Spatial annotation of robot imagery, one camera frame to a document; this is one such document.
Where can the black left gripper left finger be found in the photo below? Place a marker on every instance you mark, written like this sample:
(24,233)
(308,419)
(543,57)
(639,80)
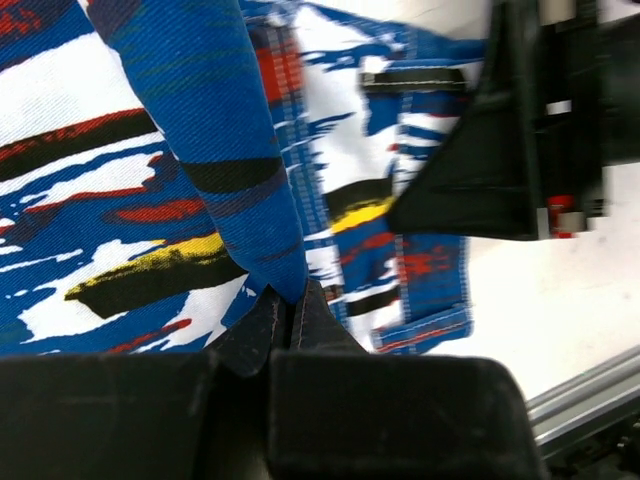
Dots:
(244,348)

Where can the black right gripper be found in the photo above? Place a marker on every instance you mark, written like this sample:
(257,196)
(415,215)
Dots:
(484,179)

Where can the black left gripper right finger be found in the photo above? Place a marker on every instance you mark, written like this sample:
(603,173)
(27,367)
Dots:
(315,328)

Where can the blue white red patterned trousers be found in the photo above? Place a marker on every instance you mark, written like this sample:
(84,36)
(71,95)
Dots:
(163,162)

